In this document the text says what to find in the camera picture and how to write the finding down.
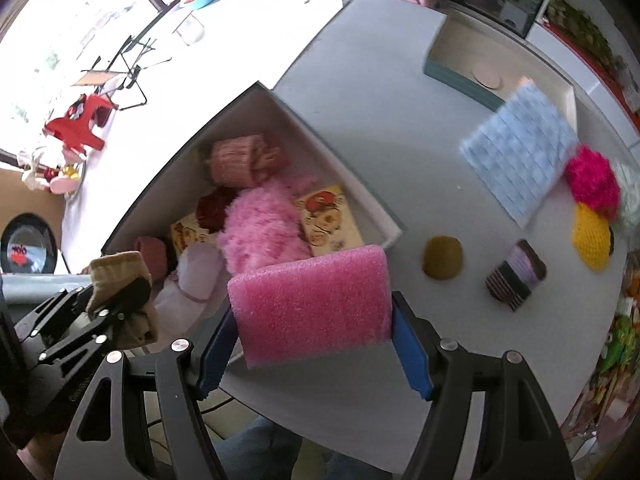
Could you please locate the red fabric rose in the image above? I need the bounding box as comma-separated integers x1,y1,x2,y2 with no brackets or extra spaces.
195,186,238,233

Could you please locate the mustard yellow round pad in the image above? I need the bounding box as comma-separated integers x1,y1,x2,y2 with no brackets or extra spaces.
422,235,463,281

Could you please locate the round pink coaster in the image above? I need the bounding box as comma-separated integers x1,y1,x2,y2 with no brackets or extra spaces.
471,63,502,90

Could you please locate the pink foam sponge block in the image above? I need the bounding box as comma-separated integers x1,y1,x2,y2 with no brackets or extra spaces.
228,245,392,368

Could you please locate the yellow cartoon tissue pack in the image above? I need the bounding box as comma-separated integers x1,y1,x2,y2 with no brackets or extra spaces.
169,212,218,257

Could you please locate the person's jeans leg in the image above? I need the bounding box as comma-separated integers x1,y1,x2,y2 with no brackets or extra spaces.
214,416,393,479

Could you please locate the purple striped knitted sock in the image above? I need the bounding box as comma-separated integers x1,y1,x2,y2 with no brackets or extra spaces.
485,240,547,312

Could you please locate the white fluffy scrunchie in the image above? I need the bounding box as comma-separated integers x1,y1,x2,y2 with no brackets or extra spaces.
611,160,640,231

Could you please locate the black cable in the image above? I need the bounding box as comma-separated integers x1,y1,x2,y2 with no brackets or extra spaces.
144,393,237,480

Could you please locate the black folding rack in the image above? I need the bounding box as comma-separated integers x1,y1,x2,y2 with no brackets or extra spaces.
75,36,153,110

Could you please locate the pink black knitted sock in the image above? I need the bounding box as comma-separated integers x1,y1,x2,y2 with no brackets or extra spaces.
134,236,177,282

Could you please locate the magenta fuzzy pompom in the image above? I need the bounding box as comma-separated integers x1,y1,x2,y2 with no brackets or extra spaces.
564,144,620,222

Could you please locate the red plastic chair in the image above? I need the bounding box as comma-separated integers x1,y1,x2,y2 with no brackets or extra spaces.
43,93,118,154

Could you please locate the light blue textured cloth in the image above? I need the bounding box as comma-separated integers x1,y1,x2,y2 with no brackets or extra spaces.
460,79,578,229

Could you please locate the person's left hand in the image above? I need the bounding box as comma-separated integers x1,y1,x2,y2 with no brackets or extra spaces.
17,432,66,480

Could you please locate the dark green storage box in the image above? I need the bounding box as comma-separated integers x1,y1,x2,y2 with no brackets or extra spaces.
101,80,405,351

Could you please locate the white soft pad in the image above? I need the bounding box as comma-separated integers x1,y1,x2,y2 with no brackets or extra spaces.
153,243,224,341

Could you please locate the yellow printed tissue pack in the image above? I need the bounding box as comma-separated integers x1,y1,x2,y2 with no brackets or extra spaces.
294,185,364,257

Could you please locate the light teal cardboard box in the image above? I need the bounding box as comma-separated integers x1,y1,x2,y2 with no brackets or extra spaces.
423,10,577,128

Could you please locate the fluffy pink plush fabric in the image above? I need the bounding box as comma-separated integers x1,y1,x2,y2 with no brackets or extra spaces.
217,174,317,275

